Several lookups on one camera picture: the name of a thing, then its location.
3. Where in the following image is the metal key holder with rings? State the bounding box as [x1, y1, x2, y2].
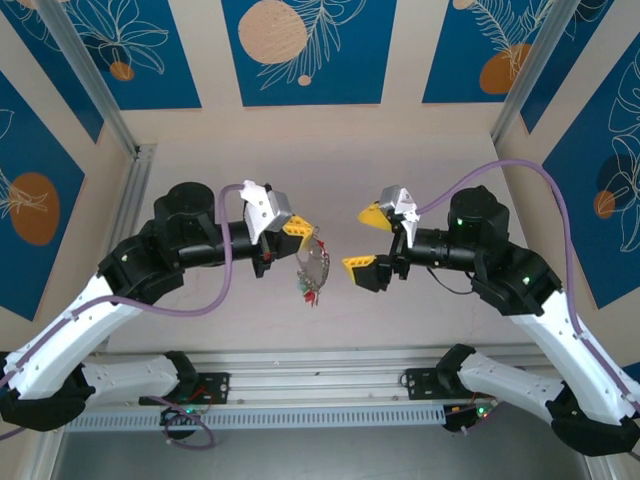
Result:
[294, 238, 332, 294]

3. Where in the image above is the blue panel with dark circle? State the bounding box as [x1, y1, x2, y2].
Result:
[542, 47, 640, 310]

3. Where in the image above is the blue panel with peach circle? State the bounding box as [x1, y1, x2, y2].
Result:
[221, 0, 399, 107]

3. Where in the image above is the blue panel with orange oval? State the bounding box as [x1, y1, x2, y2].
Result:
[0, 69, 87, 322]

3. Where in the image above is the blue panel with orange circle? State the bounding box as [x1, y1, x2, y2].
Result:
[421, 0, 566, 105]

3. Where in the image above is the controller board with LEDs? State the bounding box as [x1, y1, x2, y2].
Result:
[158, 405, 204, 442]
[442, 402, 501, 437]

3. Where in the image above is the grey metal sheet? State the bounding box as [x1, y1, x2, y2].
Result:
[49, 405, 591, 480]

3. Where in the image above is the aluminium side table rail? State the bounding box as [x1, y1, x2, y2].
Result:
[112, 143, 159, 241]

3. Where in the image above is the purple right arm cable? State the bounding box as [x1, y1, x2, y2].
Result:
[414, 158, 640, 461]

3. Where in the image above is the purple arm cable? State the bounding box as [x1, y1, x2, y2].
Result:
[414, 158, 640, 461]
[0, 183, 246, 450]

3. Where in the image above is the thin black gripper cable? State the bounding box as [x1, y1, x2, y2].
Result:
[423, 266, 477, 297]

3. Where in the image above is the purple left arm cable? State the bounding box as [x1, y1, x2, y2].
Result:
[0, 183, 246, 450]

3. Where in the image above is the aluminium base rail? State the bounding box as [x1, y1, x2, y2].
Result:
[64, 347, 594, 414]

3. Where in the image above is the aluminium frame post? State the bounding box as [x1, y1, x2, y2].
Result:
[33, 0, 141, 159]
[489, 0, 584, 146]

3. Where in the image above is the grey slotted cable duct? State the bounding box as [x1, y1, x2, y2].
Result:
[67, 405, 446, 432]

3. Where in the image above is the blue floral wall panel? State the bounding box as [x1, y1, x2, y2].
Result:
[519, 0, 640, 135]
[0, 0, 106, 145]
[62, 0, 204, 112]

